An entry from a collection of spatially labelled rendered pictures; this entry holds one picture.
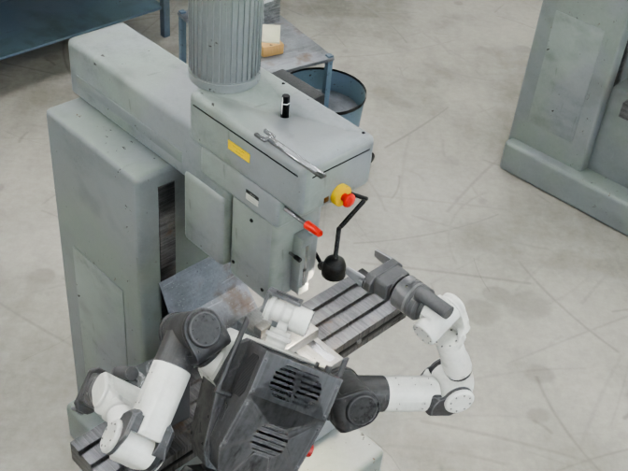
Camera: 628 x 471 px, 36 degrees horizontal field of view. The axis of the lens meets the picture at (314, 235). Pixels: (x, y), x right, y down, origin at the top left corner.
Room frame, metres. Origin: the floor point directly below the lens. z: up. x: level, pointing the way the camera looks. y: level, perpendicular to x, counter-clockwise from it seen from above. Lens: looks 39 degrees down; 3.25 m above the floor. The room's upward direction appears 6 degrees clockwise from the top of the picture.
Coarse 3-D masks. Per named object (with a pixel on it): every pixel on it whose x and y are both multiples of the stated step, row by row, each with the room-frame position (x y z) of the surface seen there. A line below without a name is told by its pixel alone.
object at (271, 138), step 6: (264, 132) 2.07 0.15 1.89; (270, 132) 2.07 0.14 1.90; (258, 138) 2.04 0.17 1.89; (264, 138) 2.03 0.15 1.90; (270, 138) 2.04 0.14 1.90; (276, 144) 2.01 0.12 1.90; (282, 144) 2.02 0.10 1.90; (282, 150) 1.99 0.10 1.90; (288, 150) 1.99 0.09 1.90; (294, 156) 1.97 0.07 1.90; (300, 156) 1.97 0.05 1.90; (300, 162) 1.95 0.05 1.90; (306, 162) 1.95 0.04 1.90; (306, 168) 1.93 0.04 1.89; (312, 168) 1.92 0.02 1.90; (318, 168) 1.93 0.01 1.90; (318, 174) 1.90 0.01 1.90; (324, 174) 1.91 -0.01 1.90
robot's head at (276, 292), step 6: (270, 288) 1.69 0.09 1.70; (270, 294) 1.67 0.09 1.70; (276, 294) 1.66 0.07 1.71; (282, 294) 1.68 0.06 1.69; (288, 294) 1.68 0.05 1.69; (264, 300) 1.66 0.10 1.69; (270, 300) 1.66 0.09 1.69; (288, 300) 1.66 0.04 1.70; (294, 300) 1.66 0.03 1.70; (300, 300) 1.67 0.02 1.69; (264, 306) 1.65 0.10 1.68; (300, 306) 1.65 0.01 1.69; (264, 312) 1.64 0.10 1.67; (264, 318) 1.64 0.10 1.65
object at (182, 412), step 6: (150, 360) 1.93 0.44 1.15; (138, 366) 1.90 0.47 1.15; (144, 366) 1.90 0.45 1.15; (138, 372) 1.87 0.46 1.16; (144, 372) 1.88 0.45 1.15; (138, 378) 1.84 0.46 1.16; (144, 378) 1.85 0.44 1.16; (138, 384) 1.82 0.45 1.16; (186, 390) 1.88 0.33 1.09; (186, 396) 1.88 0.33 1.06; (180, 402) 1.87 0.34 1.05; (186, 402) 1.88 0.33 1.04; (180, 408) 1.87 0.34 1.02; (186, 408) 1.88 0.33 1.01; (180, 414) 1.87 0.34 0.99; (186, 414) 1.88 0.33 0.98; (174, 420) 1.85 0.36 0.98; (180, 420) 1.87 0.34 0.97
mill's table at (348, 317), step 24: (336, 288) 2.54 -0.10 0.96; (360, 288) 2.55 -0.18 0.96; (336, 312) 2.42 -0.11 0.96; (360, 312) 2.43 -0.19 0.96; (384, 312) 2.44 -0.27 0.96; (336, 336) 2.30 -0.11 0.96; (360, 336) 2.33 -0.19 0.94; (192, 384) 2.03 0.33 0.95; (192, 408) 1.92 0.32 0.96; (96, 432) 1.80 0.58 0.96; (72, 456) 1.75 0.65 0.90; (96, 456) 1.71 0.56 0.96; (168, 456) 1.74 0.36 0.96; (192, 456) 1.79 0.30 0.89
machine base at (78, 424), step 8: (72, 416) 2.48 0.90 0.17; (80, 416) 2.46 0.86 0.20; (88, 416) 2.47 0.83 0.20; (96, 416) 2.47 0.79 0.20; (72, 424) 2.49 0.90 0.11; (80, 424) 2.44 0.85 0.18; (88, 424) 2.43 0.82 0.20; (96, 424) 2.43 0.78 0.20; (72, 432) 2.49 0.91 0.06; (80, 432) 2.45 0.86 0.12
